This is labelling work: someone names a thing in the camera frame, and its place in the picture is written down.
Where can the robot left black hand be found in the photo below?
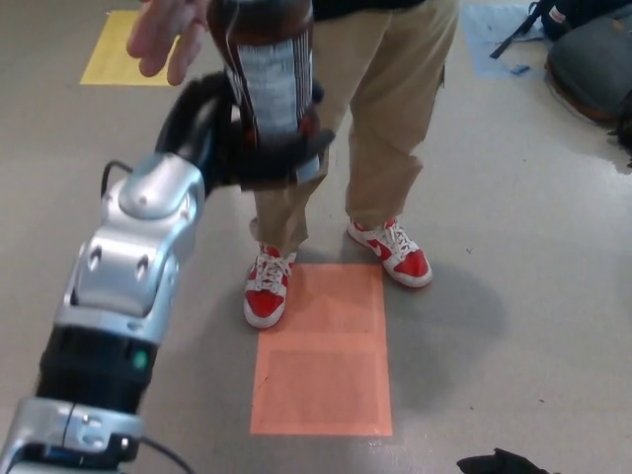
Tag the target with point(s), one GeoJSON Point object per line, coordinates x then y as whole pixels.
{"type": "Point", "coordinates": [197, 113]}

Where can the robot right black hand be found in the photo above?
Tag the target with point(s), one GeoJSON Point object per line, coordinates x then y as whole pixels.
{"type": "Point", "coordinates": [498, 464]}

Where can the person's right hand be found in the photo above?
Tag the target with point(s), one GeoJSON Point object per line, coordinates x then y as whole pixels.
{"type": "Point", "coordinates": [158, 34]}

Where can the brown protein shake bottle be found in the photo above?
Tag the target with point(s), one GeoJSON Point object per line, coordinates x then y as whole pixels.
{"type": "Point", "coordinates": [271, 84]}

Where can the robot left silver arm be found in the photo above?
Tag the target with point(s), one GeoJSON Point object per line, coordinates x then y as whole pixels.
{"type": "Point", "coordinates": [123, 257]}

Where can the person's right red white sneaker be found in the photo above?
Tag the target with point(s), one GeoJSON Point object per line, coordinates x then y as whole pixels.
{"type": "Point", "coordinates": [264, 301]}

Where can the person's red white sneaker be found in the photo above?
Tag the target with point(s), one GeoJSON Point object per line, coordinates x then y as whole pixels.
{"type": "Point", "coordinates": [264, 301]}
{"type": "Point", "coordinates": [410, 266]}

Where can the person's left red white sneaker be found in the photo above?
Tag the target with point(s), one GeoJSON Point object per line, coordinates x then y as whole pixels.
{"type": "Point", "coordinates": [410, 266]}

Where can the yellow paper sheet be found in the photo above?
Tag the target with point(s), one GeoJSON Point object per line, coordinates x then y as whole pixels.
{"type": "Point", "coordinates": [108, 64]}

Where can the black shirt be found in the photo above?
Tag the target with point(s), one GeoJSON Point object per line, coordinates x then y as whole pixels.
{"type": "Point", "coordinates": [355, 7]}

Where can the khaki cargo pants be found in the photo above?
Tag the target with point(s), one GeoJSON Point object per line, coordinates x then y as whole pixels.
{"type": "Point", "coordinates": [390, 99]}

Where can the orange paper sheet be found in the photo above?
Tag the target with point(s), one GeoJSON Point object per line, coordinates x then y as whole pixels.
{"type": "Point", "coordinates": [321, 375]}

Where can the blue paper sheet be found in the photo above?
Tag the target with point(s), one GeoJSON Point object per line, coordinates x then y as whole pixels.
{"type": "Point", "coordinates": [484, 44]}

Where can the blue tape scrap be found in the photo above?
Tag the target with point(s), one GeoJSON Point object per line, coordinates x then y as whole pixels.
{"type": "Point", "coordinates": [517, 69]}

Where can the grey bag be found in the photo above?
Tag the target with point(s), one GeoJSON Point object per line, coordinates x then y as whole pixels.
{"type": "Point", "coordinates": [587, 69]}

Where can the navy backpack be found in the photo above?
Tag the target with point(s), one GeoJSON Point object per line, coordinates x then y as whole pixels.
{"type": "Point", "coordinates": [577, 15]}

